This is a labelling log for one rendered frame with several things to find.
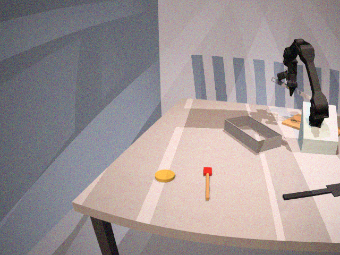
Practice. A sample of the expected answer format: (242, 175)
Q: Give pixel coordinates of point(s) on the light brown wooden board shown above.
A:
(295, 121)

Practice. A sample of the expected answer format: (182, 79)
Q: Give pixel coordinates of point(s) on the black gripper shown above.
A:
(291, 82)

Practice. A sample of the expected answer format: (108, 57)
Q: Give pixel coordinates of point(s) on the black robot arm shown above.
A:
(319, 106)

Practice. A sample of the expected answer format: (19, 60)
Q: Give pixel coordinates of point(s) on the orange flat disc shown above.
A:
(164, 175)

